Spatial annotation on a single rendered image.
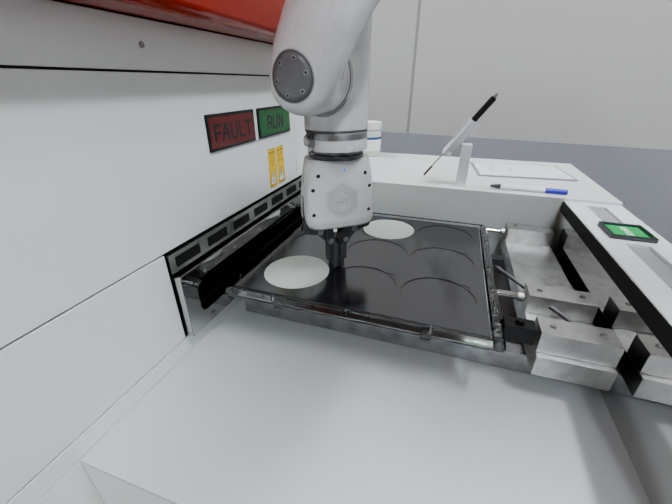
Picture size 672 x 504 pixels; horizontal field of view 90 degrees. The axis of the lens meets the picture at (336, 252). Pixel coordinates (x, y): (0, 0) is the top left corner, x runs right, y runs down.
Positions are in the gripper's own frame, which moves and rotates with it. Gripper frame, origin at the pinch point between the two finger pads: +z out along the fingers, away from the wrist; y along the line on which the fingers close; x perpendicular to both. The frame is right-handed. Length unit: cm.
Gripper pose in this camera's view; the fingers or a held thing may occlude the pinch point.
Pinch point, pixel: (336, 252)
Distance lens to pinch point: 52.9
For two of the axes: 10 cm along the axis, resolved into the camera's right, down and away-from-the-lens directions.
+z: 0.0, 8.9, 4.5
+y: 9.5, -1.5, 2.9
